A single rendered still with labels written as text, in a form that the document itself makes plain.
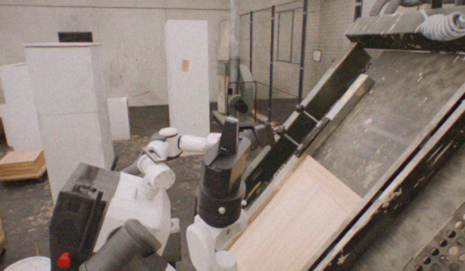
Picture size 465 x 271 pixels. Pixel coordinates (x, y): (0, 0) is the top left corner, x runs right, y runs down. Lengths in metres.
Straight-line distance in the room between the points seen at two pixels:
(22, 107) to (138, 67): 4.45
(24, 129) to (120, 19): 4.71
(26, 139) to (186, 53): 2.66
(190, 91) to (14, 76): 2.43
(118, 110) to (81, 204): 5.30
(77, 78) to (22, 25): 6.31
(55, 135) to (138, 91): 5.94
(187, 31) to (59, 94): 2.16
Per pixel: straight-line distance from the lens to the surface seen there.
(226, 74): 6.99
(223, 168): 0.51
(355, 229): 0.89
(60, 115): 3.52
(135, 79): 9.28
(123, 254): 0.75
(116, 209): 0.86
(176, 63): 4.85
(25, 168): 4.85
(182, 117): 4.98
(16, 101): 5.43
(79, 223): 0.92
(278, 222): 1.22
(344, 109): 1.32
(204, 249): 0.64
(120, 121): 6.19
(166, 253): 1.61
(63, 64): 3.44
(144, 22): 9.24
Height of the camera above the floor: 1.77
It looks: 18 degrees down
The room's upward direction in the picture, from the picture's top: straight up
